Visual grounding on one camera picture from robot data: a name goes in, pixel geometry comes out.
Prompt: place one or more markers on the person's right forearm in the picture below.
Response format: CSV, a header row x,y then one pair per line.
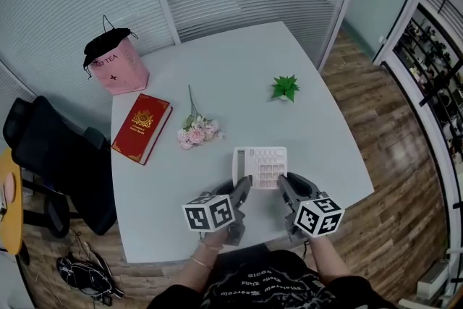
x,y
327,260

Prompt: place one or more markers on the black backpack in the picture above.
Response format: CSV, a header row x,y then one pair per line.
x,y
87,276

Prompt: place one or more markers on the round yellow table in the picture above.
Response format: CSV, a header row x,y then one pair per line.
x,y
12,224

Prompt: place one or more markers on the pink paper bag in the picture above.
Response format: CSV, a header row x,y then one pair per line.
x,y
124,72

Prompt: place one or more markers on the black office chair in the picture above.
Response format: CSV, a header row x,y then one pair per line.
x,y
61,163

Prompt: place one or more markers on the person's left forearm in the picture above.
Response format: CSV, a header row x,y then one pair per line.
x,y
197,275

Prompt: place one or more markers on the black printed shirt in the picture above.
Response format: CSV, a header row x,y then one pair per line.
x,y
267,282

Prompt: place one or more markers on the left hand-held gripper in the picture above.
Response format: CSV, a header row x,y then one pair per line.
x,y
210,213

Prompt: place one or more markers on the pink flower bouquet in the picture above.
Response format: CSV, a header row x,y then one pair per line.
x,y
197,134

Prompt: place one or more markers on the pink round pad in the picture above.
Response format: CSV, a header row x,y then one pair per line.
x,y
9,188

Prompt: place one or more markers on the white calculator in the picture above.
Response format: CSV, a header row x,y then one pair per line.
x,y
264,164

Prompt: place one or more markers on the red hardcover book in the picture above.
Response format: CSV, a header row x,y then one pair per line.
x,y
143,128

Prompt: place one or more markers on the small green potted plant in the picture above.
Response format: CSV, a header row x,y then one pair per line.
x,y
285,87

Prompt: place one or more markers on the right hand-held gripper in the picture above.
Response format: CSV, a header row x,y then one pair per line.
x,y
318,217

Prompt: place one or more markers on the black stool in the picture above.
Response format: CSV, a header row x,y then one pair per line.
x,y
59,219

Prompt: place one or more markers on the white box appliance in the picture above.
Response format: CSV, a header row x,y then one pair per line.
x,y
433,280

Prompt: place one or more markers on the black metal railing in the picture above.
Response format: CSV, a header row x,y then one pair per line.
x,y
434,58

